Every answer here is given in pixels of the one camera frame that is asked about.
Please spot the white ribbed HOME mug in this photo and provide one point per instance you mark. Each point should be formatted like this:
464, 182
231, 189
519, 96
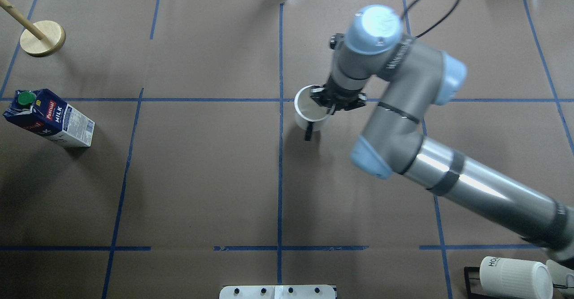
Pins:
507, 278

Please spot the blue white milk carton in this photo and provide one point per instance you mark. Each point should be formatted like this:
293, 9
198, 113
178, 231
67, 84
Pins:
45, 114

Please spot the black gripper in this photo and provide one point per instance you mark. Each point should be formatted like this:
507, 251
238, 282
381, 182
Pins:
337, 98

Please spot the white smiley mug black handle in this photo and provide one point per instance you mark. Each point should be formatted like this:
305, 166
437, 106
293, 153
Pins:
309, 115

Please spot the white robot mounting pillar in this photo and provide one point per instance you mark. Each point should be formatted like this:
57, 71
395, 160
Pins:
319, 291

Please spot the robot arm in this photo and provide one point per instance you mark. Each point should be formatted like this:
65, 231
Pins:
393, 139

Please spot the wooden mug tree stand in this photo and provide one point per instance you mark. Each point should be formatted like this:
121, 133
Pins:
38, 39

